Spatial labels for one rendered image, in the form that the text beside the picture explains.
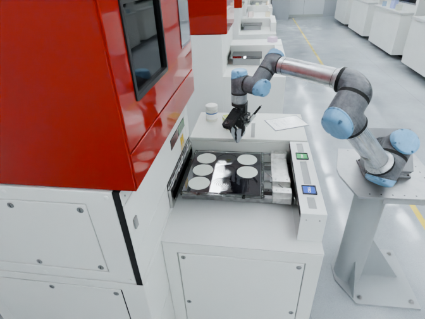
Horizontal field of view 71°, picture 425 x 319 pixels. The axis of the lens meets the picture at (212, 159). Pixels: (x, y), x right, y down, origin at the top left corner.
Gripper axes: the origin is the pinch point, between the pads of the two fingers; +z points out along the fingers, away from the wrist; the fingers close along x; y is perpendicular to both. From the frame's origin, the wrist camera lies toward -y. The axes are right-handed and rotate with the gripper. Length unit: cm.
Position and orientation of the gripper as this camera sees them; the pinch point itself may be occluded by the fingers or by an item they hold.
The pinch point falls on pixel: (236, 141)
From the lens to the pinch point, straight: 151.5
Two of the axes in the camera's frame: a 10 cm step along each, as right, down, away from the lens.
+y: 6.0, -4.4, 6.7
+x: -8.0, -2.9, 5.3
